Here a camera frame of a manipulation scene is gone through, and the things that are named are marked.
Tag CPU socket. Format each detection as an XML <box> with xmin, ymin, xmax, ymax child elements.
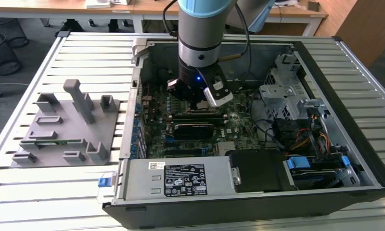
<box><xmin>186</xmin><ymin>100</ymin><xmax>219</xmax><ymax>115</ymax></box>

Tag black RAM slot white clips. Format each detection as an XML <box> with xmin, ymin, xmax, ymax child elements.
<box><xmin>169</xmin><ymin>116</ymin><xmax>227</xmax><ymax>121</ymax></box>
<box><xmin>169</xmin><ymin>121</ymin><xmax>227</xmax><ymax>125</ymax></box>

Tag black graphics card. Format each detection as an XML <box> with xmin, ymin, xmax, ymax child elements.
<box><xmin>171</xmin><ymin>122</ymin><xmax>214</xmax><ymax>141</ymax></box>

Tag green motherboard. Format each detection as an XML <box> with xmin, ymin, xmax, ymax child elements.
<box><xmin>135</xmin><ymin>80</ymin><xmax>278</xmax><ymax>160</ymax></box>

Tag black expansion slot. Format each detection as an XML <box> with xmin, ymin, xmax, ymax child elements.
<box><xmin>163</xmin><ymin>148</ymin><xmax>209</xmax><ymax>156</ymax></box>

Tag silver finned chipset heatsink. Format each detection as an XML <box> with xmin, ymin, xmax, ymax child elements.
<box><xmin>217</xmin><ymin>141</ymin><xmax>237</xmax><ymax>154</ymax></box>

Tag silver perforated drive cage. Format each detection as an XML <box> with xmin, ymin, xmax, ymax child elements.
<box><xmin>259</xmin><ymin>53</ymin><xmax>310</xmax><ymax>121</ymax></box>

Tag black plastic shroud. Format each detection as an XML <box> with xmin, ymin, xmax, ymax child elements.
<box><xmin>227</xmin><ymin>149</ymin><xmax>297</xmax><ymax>193</ymax></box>

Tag grey power supply unit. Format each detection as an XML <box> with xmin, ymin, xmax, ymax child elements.
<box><xmin>113</xmin><ymin>155</ymin><xmax>237</xmax><ymax>201</ymax></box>

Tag grey parts rack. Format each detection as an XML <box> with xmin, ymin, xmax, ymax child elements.
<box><xmin>10</xmin><ymin>78</ymin><xmax>122</xmax><ymax>167</ymax></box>

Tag green RAM stick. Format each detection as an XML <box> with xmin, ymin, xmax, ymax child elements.
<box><xmin>34</xmin><ymin>139</ymin><xmax>85</xmax><ymax>146</ymax></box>

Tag black office chair base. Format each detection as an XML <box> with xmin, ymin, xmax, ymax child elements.
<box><xmin>60</xmin><ymin>18</ymin><xmax>130</xmax><ymax>32</ymax></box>

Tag blue disk carrier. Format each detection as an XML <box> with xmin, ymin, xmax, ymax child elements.
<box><xmin>283</xmin><ymin>155</ymin><xmax>342</xmax><ymax>189</ymax></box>

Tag black open PC case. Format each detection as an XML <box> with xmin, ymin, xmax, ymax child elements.
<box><xmin>97</xmin><ymin>37</ymin><xmax>385</xmax><ymax>231</ymax></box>

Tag black mesh waste basket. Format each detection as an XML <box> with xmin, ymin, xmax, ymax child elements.
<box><xmin>0</xmin><ymin>32</ymin><xmax>22</xmax><ymax>77</ymax></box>
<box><xmin>0</xmin><ymin>17</ymin><xmax>29</xmax><ymax>49</ymax></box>

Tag wooden cabinet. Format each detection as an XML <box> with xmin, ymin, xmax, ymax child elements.
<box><xmin>314</xmin><ymin>0</ymin><xmax>385</xmax><ymax>68</ymax></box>

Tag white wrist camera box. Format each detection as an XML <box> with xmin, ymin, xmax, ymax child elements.
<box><xmin>202</xmin><ymin>76</ymin><xmax>234</xmax><ymax>108</ymax></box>

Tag black cable with brass plug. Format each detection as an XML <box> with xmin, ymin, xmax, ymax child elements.
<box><xmin>218</xmin><ymin>36</ymin><xmax>249</xmax><ymax>61</ymax></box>

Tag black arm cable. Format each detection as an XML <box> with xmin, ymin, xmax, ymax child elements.
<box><xmin>231</xmin><ymin>2</ymin><xmax>253</xmax><ymax>81</ymax></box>

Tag silver drive cage bracket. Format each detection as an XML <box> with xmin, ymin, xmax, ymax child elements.
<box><xmin>258</xmin><ymin>84</ymin><xmax>297</xmax><ymax>103</ymax></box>

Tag black camera cable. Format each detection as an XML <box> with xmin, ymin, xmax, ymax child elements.
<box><xmin>161</xmin><ymin>0</ymin><xmax>179</xmax><ymax>40</ymax></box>

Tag black wire connector block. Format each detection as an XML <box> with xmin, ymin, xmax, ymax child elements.
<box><xmin>273</xmin><ymin>118</ymin><xmax>298</xmax><ymax>143</ymax></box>

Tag black drive data wire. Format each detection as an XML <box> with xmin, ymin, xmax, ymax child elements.
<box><xmin>249</xmin><ymin>90</ymin><xmax>286</xmax><ymax>152</ymax></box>

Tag coloured power wire bundle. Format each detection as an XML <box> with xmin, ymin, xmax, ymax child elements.
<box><xmin>286</xmin><ymin>114</ymin><xmax>331</xmax><ymax>157</ymax></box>

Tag silver disk bay frame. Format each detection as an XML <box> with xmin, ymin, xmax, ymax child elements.
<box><xmin>297</xmin><ymin>98</ymin><xmax>363</xmax><ymax>188</ymax></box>

